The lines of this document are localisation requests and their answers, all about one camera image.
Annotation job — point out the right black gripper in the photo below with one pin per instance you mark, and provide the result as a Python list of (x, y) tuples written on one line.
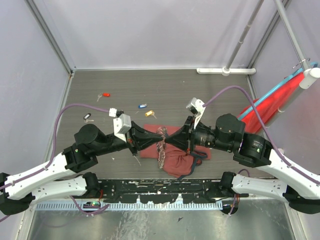
[(184, 137)]

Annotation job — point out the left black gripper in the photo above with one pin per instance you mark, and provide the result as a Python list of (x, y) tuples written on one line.
[(138, 139)]

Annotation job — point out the key with yellow tag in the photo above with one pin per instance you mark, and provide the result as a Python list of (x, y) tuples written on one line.
[(150, 113)]

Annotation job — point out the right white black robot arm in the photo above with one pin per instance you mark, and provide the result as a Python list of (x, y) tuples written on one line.
[(292, 184)]

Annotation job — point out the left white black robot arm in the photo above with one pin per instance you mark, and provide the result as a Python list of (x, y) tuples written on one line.
[(62, 175)]

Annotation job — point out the dark red shirt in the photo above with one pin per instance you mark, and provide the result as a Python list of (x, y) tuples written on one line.
[(176, 163)]

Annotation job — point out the key with blue tag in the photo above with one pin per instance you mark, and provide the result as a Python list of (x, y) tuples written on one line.
[(142, 106)]

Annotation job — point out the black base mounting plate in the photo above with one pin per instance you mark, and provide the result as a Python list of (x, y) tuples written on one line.
[(160, 191)]

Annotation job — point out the red cloth on hanger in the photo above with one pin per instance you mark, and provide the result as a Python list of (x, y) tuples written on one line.
[(268, 108)]

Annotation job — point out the teal clothes hanger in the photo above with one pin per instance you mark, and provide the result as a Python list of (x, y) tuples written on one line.
[(270, 92)]

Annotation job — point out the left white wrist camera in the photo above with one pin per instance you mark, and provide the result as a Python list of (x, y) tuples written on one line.
[(121, 123)]

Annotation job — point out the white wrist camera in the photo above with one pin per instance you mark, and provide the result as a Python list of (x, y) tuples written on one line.
[(121, 123), (197, 108)]

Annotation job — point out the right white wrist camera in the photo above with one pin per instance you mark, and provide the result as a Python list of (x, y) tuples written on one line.
[(197, 108)]

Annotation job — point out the slotted cable duct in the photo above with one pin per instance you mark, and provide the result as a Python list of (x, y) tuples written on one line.
[(176, 206)]

